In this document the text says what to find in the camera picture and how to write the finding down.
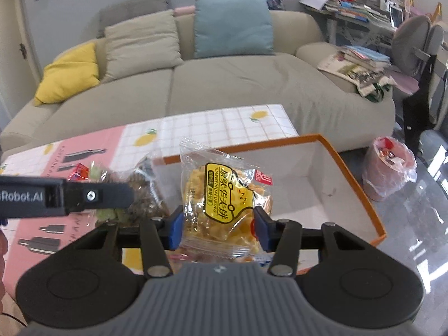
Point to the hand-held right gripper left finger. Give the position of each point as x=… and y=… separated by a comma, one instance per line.
x=175, y=227

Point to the light blue pillow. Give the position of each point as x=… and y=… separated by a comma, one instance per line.
x=232, y=28

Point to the yellow waffle cracker packet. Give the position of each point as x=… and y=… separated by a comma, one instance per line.
x=217, y=196

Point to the beige sofa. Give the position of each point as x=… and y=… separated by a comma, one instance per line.
x=227, y=84

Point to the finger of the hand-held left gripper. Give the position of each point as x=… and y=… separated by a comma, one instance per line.
x=105, y=196

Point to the pink cushion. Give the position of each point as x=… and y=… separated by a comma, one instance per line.
x=183, y=9

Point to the grey desk chair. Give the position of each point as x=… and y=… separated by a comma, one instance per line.
x=413, y=42

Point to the grey striped pillow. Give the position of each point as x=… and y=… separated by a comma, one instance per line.
x=133, y=8

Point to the dark snack packet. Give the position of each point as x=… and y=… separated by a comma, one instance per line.
x=150, y=196

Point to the orange cardboard box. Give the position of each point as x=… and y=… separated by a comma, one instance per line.
x=350, y=189

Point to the white desk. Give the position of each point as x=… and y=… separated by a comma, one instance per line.
x=343, y=29

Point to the pink and white checked tablecloth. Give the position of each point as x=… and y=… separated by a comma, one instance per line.
x=227, y=122

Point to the black garment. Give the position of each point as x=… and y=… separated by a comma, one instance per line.
x=418, y=112

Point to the beige pillow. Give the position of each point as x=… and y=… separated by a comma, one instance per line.
x=140, y=47

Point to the stack of books and magazines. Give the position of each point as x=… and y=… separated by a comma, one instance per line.
x=357, y=77

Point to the pile of books and papers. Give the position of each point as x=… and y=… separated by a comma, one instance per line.
x=350, y=8

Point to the green and yellow snack packet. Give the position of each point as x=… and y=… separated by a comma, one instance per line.
x=98, y=173

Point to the yellow pillow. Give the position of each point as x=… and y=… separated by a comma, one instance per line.
x=68, y=75

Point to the red snack packet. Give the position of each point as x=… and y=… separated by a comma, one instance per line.
x=77, y=173

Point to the tablet screen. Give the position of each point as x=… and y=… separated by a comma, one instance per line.
x=396, y=15

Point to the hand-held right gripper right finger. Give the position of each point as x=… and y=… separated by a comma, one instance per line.
x=261, y=229

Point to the trash bin with pink bag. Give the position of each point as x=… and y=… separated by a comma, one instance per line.
x=388, y=171

